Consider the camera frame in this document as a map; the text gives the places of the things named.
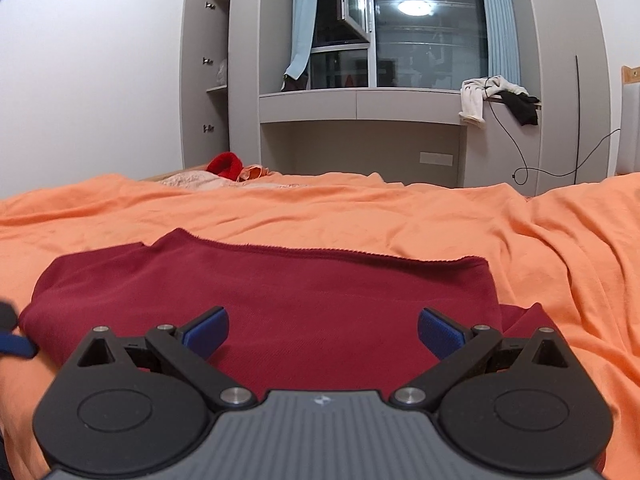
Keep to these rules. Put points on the small orange cloth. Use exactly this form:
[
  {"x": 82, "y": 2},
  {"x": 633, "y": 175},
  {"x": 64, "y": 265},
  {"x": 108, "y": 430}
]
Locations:
[{"x": 255, "y": 172}]

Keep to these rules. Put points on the orange duvet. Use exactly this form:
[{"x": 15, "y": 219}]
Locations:
[{"x": 500, "y": 220}]

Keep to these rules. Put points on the open window sash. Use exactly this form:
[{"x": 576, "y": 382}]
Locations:
[{"x": 356, "y": 0}]

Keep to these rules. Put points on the black garment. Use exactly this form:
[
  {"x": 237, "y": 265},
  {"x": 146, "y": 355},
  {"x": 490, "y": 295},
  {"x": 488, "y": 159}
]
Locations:
[{"x": 522, "y": 107}]

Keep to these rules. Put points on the pale pink cloth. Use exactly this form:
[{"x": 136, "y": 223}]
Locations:
[{"x": 195, "y": 181}]

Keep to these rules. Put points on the white wall socket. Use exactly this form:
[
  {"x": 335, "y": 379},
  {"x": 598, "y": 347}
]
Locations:
[{"x": 436, "y": 158}]

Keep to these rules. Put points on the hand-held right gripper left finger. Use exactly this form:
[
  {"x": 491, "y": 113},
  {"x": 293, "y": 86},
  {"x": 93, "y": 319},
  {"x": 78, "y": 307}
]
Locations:
[{"x": 207, "y": 332}]

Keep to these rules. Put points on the red plush item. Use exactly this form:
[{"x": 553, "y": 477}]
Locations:
[{"x": 225, "y": 165}]

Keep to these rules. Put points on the white garment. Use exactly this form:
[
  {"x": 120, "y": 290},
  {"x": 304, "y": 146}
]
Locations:
[{"x": 472, "y": 102}]

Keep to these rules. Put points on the dark cloth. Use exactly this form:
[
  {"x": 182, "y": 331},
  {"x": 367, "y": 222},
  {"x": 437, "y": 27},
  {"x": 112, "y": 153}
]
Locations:
[{"x": 292, "y": 84}]

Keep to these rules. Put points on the clear plastic bag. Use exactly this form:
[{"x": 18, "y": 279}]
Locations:
[{"x": 222, "y": 72}]

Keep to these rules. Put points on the light blue curtain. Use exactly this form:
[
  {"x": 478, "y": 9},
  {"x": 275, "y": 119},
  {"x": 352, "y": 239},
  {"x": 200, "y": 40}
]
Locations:
[
  {"x": 302, "y": 20},
  {"x": 500, "y": 25}
]

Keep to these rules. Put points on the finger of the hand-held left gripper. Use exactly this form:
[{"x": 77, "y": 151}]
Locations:
[{"x": 15, "y": 345}]

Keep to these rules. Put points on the grey built-in wardrobe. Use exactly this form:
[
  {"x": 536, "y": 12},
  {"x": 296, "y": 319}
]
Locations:
[{"x": 560, "y": 85}]

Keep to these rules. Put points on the large glass window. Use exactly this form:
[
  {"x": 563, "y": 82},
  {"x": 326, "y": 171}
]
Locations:
[{"x": 425, "y": 35}]

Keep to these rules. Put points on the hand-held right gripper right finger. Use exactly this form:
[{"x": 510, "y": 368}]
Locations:
[{"x": 440, "y": 332}]

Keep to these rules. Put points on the open grey wardrobe door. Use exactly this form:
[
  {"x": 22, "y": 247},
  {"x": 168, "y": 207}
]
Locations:
[{"x": 197, "y": 85}]

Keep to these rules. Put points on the dark red sweater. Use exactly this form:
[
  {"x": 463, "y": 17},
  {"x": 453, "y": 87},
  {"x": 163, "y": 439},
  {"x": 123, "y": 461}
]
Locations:
[{"x": 325, "y": 300}]

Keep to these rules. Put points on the grey padded wooden headboard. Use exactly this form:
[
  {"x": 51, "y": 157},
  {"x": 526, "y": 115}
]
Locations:
[{"x": 629, "y": 125}]

